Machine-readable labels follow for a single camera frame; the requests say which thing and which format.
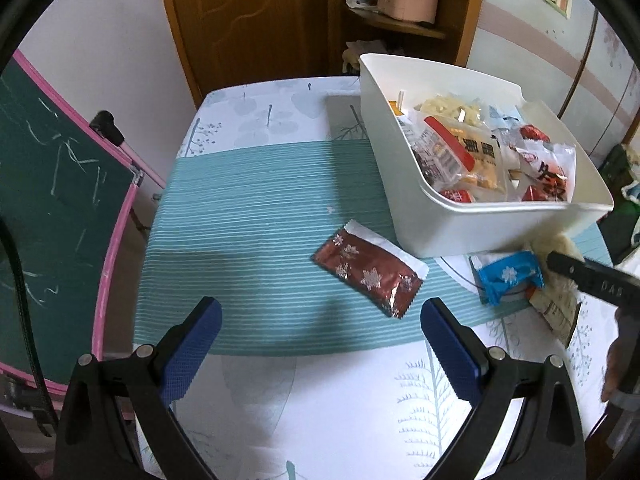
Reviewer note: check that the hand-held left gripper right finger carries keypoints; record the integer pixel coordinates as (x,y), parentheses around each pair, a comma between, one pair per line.
(450,350)

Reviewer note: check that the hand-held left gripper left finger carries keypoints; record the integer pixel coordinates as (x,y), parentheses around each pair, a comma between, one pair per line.
(195,345)

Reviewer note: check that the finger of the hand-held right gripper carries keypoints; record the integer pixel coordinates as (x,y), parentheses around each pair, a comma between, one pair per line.
(595,277)

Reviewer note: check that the beige pastry packet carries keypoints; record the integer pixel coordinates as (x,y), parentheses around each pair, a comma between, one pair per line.
(555,307)

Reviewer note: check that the blue snowflake snack packet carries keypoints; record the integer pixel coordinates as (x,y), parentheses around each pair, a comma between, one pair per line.
(510,275)

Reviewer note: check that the orange red snack packet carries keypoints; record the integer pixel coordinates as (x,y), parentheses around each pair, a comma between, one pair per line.
(547,175)

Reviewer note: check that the red brown snowflake packet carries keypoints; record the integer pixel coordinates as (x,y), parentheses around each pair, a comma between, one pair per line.
(370,270)

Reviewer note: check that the white plastic bin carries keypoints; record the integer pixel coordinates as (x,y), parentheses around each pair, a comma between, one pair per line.
(415,210)

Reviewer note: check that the clear bag of yellow pastries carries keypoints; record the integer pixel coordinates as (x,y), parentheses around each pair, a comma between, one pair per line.
(482,170)

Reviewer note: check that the small red snack packet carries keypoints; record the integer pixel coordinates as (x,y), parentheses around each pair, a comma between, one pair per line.
(532,133)
(457,194)

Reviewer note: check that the large light blue packet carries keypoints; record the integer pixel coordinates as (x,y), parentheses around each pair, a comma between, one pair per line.
(502,119)

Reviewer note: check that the clear bag of pale biscuits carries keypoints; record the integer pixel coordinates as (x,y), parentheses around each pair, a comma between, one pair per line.
(450,107)

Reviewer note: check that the person's right hand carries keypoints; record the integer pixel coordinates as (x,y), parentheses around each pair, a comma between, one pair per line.
(612,375)

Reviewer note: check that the teal and white printed tablecloth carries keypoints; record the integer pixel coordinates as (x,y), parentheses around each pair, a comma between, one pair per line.
(250,210)

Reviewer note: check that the pale sliding wardrobe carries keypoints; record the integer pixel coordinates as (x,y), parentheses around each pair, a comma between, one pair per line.
(540,60)

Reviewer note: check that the black board clamp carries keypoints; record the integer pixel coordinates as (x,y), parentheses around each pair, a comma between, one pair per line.
(107,126)

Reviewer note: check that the brown wooden shelf cabinet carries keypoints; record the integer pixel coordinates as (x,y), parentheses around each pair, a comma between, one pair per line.
(400,24)

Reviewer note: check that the brown wooden door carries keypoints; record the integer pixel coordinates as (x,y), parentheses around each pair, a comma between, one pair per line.
(240,20)

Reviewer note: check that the green chalkboard with pink frame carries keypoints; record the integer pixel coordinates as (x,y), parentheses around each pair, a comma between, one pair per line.
(50,185)

